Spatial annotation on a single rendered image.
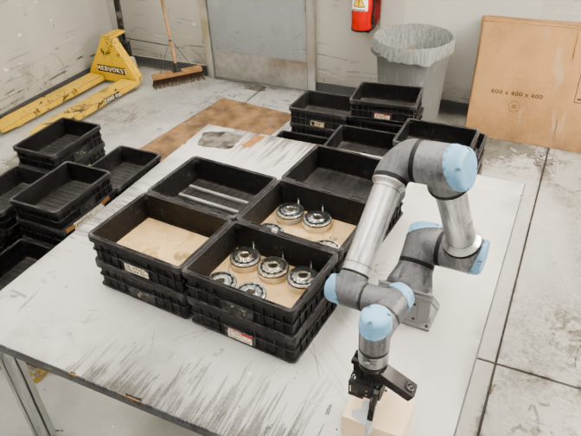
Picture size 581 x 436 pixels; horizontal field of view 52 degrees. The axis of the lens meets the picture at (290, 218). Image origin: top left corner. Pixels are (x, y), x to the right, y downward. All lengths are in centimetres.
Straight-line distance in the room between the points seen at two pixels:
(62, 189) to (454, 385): 223
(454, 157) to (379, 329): 47
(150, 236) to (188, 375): 57
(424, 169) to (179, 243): 95
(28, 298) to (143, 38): 410
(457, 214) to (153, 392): 101
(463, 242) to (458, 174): 33
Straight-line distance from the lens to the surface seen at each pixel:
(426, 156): 157
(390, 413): 164
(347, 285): 152
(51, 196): 326
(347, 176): 244
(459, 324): 201
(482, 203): 258
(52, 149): 373
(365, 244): 154
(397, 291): 148
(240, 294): 175
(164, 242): 215
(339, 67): 510
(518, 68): 454
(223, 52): 554
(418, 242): 193
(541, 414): 276
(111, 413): 276
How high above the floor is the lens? 210
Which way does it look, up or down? 35 degrees down
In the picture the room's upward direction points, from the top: 3 degrees counter-clockwise
